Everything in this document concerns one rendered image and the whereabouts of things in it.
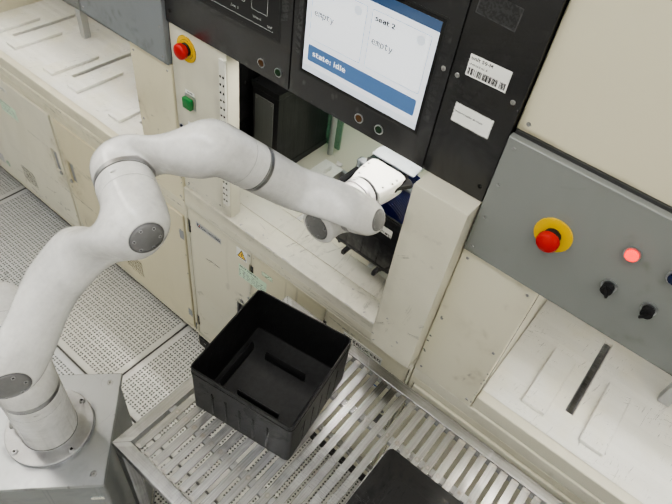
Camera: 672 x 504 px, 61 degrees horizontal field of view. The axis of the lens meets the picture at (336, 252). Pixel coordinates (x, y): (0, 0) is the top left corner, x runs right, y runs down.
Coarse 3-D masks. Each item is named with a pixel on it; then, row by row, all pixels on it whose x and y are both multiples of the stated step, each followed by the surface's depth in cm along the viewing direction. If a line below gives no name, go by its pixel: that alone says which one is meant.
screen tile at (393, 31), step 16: (384, 16) 99; (384, 32) 100; (400, 32) 98; (416, 32) 96; (368, 48) 104; (400, 48) 100; (416, 48) 98; (368, 64) 106; (384, 64) 104; (400, 64) 102; (416, 64) 100; (400, 80) 104; (416, 80) 101
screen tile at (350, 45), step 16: (320, 0) 106; (336, 0) 103; (352, 0) 101; (336, 16) 105; (352, 16) 103; (320, 32) 110; (336, 32) 107; (352, 32) 105; (336, 48) 109; (352, 48) 107
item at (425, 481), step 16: (384, 464) 127; (400, 464) 127; (368, 480) 124; (384, 480) 124; (400, 480) 125; (416, 480) 125; (432, 480) 126; (352, 496) 121; (368, 496) 122; (384, 496) 122; (400, 496) 122; (416, 496) 123; (432, 496) 123; (448, 496) 124
